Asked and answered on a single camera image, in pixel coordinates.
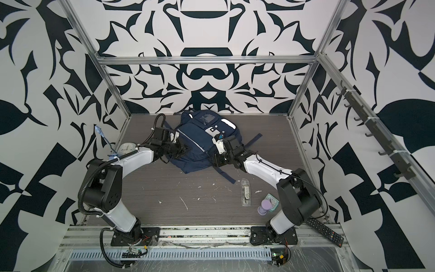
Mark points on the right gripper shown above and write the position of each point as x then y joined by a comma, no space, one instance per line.
216,160

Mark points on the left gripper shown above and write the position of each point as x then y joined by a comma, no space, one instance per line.
182,151

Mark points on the navy blue student backpack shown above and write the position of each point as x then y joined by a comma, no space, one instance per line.
197,130

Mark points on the clear plastic pen box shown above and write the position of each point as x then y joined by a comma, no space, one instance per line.
245,193

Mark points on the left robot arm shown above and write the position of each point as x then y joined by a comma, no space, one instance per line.
101,191

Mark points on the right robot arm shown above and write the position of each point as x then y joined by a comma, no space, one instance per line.
298,197

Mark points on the white round alarm clock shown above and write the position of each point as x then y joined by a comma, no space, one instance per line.
126,148

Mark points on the small green circuit board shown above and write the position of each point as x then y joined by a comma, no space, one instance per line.
280,258

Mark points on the black remote control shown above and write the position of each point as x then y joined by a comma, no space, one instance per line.
325,231

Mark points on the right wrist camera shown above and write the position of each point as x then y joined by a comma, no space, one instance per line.
218,141

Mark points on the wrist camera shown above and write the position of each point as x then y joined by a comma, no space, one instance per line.
218,141
162,136

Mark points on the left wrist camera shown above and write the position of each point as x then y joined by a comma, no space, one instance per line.
162,136

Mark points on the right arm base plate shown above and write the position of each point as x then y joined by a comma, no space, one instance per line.
267,236

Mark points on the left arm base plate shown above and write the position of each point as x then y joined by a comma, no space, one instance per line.
146,236

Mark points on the white slotted cable duct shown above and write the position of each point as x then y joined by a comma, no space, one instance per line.
160,254

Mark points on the wall hook rack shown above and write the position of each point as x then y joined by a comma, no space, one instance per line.
397,154

